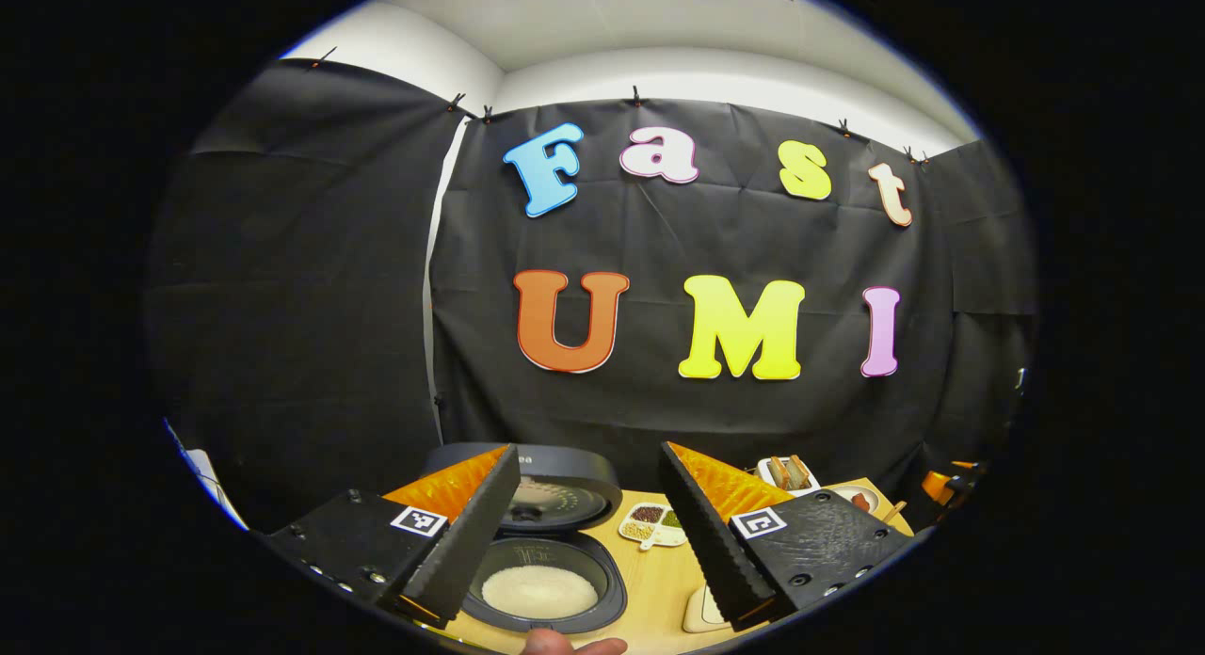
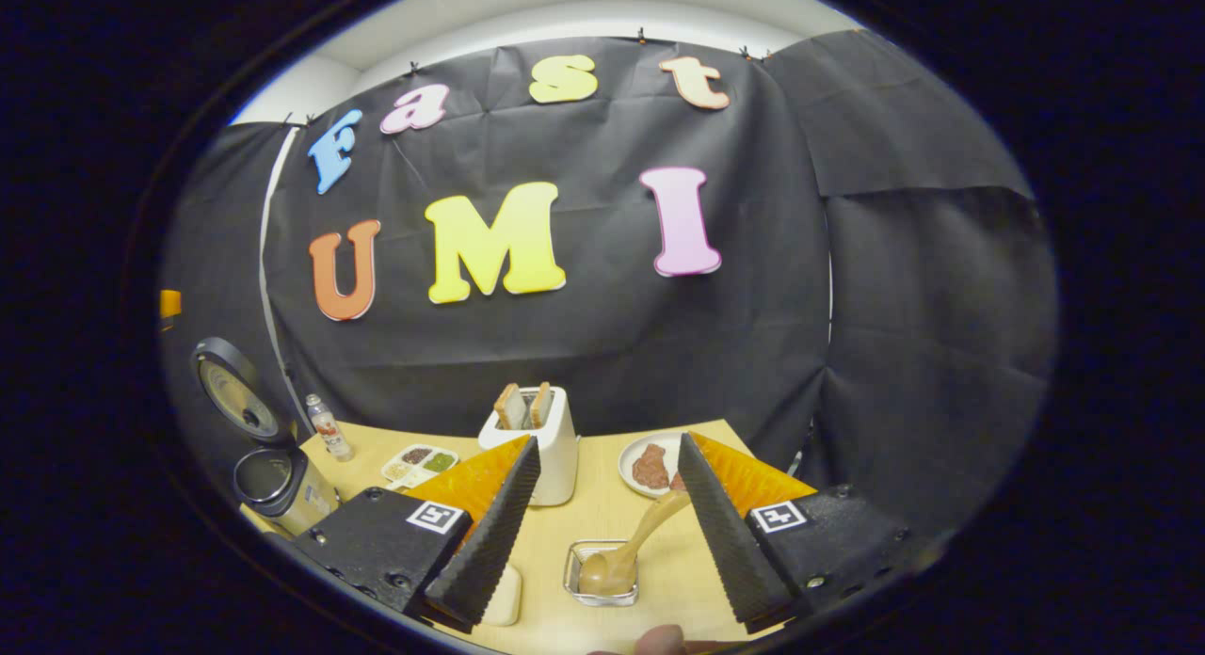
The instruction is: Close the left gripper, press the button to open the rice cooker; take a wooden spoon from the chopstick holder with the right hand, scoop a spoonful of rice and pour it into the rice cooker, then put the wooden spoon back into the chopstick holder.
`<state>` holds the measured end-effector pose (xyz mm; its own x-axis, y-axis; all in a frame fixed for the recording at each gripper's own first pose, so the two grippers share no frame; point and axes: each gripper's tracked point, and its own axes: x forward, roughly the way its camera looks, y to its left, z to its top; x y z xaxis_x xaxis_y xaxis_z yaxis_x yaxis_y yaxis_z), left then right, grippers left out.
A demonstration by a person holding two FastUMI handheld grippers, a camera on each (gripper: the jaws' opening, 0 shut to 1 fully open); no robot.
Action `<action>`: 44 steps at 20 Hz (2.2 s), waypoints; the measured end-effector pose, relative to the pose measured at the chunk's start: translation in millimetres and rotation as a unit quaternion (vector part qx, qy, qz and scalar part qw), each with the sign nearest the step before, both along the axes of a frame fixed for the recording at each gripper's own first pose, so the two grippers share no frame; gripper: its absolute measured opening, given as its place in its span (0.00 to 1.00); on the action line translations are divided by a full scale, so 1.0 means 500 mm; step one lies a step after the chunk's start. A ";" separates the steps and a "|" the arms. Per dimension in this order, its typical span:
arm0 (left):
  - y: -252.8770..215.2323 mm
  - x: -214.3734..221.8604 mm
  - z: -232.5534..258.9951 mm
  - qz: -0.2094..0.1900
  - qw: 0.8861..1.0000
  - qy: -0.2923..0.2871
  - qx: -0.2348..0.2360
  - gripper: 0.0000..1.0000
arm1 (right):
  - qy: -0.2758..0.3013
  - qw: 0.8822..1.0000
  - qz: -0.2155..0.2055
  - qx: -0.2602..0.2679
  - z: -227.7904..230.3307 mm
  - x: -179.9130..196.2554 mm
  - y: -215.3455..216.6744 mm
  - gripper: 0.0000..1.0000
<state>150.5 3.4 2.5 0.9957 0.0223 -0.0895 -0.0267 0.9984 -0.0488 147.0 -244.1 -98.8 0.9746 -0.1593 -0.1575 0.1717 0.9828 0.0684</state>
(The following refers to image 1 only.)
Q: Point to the white toaster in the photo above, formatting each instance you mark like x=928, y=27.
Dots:
x=767, y=481

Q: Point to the white device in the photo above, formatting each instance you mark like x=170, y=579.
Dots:
x=212, y=486

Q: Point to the small white plate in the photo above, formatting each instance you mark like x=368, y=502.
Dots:
x=847, y=493

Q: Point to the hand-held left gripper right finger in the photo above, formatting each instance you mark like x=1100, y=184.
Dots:
x=711, y=542

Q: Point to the brown toast slice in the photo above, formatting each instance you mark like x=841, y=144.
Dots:
x=778, y=472
x=799, y=469

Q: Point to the wooden spoon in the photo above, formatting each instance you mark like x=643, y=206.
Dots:
x=894, y=512

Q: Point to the brown meat slice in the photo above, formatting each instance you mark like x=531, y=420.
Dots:
x=860, y=501

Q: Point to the black backdrop cloth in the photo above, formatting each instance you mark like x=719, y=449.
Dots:
x=311, y=288

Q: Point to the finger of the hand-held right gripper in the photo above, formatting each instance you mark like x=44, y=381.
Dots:
x=937, y=487

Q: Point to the dark grey rice cooker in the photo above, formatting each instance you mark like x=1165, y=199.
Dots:
x=546, y=589

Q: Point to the white divided grain dish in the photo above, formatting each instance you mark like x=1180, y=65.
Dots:
x=650, y=525

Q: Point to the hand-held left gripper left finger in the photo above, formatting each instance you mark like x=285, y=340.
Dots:
x=471, y=542

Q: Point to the clear box of rice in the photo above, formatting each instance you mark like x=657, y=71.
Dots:
x=701, y=613

